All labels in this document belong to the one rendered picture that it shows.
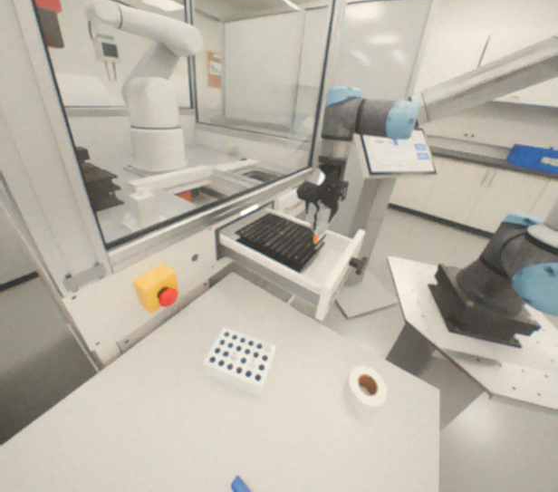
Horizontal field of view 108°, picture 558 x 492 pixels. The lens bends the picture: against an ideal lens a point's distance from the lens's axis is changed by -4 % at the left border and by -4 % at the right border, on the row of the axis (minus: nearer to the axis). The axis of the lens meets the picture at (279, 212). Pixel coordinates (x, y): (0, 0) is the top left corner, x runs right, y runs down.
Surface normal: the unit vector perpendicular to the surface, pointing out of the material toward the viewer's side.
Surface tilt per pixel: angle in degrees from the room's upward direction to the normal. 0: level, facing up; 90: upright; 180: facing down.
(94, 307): 90
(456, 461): 0
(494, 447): 0
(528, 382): 0
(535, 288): 96
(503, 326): 90
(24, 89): 90
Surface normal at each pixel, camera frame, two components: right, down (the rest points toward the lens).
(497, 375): 0.08, -0.89
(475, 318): -0.25, 0.42
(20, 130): 0.83, 0.31
